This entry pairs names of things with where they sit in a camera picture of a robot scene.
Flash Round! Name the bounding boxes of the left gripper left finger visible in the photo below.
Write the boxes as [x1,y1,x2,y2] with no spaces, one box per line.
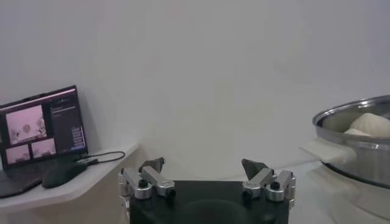
[118,156,177,201]

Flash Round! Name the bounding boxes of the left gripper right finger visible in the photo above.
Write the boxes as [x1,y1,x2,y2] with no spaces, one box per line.
[241,158,297,202]

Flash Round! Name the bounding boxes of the white steamed baozi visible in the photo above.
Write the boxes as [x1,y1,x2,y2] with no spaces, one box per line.
[349,113,390,138]
[343,127,371,137]

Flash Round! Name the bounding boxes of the stainless steel steamer basket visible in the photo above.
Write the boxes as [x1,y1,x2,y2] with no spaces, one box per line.
[300,94,390,189]

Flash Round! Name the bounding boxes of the white side desk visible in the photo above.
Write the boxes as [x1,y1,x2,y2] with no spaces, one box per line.
[0,142,140,224]

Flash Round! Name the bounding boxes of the cream electric cooking pot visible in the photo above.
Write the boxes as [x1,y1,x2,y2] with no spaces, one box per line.
[310,161,390,224]

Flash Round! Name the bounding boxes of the black laptop with dark screen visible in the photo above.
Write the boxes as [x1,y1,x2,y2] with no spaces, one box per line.
[0,85,89,198]

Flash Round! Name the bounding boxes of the black usb cable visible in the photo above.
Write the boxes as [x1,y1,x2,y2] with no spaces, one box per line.
[76,150,126,167]

